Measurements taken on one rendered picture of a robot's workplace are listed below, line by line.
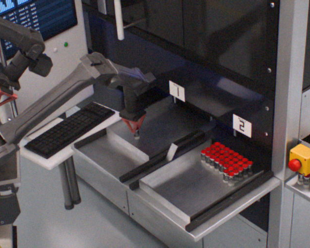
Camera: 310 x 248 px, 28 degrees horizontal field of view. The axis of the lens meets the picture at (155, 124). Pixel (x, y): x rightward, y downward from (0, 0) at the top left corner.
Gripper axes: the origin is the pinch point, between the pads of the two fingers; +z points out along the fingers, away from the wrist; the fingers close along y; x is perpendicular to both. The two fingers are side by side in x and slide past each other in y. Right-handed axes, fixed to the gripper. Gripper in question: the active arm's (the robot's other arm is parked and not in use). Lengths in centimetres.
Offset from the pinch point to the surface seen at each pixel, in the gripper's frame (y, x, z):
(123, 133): 0.1, 6.3, 4.2
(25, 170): 34, 118, 94
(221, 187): -9.1, -42.6, 3.6
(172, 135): 8.6, -11.2, 4.3
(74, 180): 14, 54, 59
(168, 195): -21.9, -29.4, 3.5
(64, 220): 14, 68, 93
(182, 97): 17.2, -10.5, -7.9
